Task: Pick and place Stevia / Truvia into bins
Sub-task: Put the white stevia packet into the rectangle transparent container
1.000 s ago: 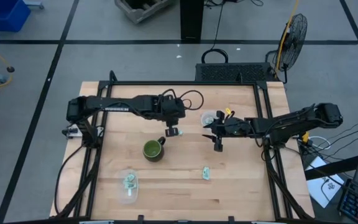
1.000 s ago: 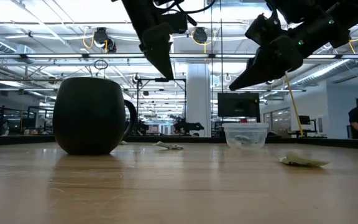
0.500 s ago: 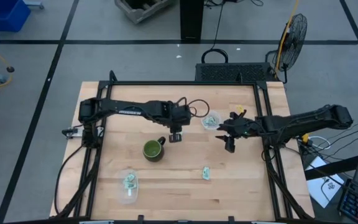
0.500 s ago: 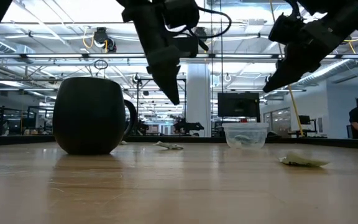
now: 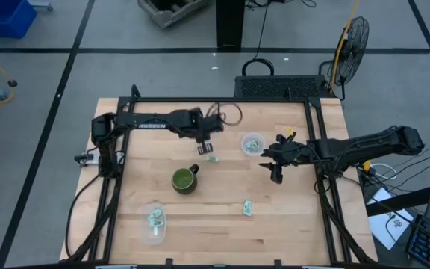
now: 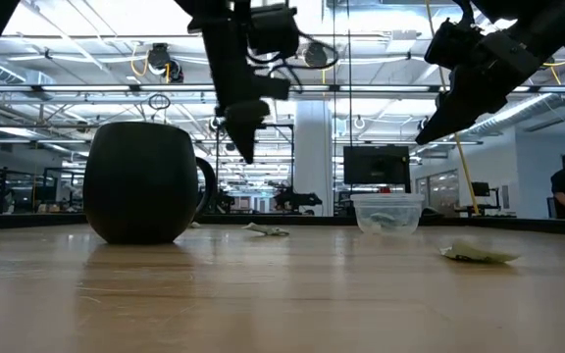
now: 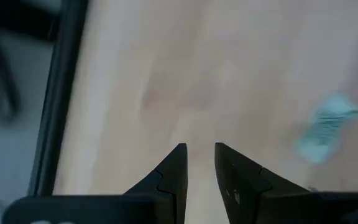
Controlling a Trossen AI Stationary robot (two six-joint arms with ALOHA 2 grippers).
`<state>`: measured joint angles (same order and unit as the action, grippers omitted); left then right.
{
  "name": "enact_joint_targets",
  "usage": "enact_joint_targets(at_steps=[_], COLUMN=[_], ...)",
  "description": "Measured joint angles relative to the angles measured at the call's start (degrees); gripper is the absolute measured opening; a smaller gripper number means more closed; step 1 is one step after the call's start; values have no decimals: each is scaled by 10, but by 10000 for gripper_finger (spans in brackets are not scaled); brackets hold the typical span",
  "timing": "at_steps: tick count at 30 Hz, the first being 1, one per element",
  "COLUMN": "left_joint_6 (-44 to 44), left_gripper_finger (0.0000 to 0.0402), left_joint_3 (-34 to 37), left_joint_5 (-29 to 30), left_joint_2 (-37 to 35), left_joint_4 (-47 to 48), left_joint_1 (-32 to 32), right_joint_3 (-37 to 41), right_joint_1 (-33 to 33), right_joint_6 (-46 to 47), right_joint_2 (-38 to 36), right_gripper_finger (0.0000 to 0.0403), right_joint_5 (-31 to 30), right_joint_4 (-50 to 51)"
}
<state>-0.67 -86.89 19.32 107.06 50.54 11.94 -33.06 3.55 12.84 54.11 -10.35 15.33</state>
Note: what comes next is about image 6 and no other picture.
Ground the black ceiling cable reel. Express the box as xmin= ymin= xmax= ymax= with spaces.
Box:
xmin=303 ymin=42 xmax=329 ymax=71
xmin=147 ymin=42 xmax=184 ymax=84

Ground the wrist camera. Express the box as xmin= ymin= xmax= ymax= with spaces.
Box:
xmin=423 ymin=18 xmax=480 ymax=70
xmin=247 ymin=3 xmax=301 ymax=58

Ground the yellow hanging cable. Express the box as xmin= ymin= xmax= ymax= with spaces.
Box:
xmin=424 ymin=0 xmax=481 ymax=203

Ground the black hanging cable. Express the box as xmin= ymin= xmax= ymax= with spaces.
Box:
xmin=331 ymin=0 xmax=338 ymax=217
xmin=344 ymin=0 xmax=355 ymax=217

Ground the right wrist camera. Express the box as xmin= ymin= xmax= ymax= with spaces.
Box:
xmin=423 ymin=18 xmax=480 ymax=70

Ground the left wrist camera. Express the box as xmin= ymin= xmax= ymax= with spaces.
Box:
xmin=247 ymin=3 xmax=301 ymax=58

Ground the clear round plastic container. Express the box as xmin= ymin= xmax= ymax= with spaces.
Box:
xmin=349 ymin=192 xmax=426 ymax=235

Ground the black monitor screen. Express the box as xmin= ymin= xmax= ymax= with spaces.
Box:
xmin=343 ymin=145 xmax=411 ymax=186

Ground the dark mug with green inside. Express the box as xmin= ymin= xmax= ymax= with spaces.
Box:
xmin=82 ymin=122 xmax=219 ymax=245

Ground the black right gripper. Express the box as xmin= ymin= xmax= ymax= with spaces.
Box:
xmin=414 ymin=27 xmax=542 ymax=146

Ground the black workstation frame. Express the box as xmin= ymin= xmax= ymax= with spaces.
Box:
xmin=0 ymin=163 xmax=87 ymax=216
xmin=215 ymin=123 xmax=295 ymax=215

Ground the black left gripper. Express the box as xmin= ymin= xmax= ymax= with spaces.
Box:
xmin=201 ymin=19 xmax=292 ymax=166

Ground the black chair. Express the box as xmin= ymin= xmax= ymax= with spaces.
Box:
xmin=468 ymin=181 xmax=502 ymax=217

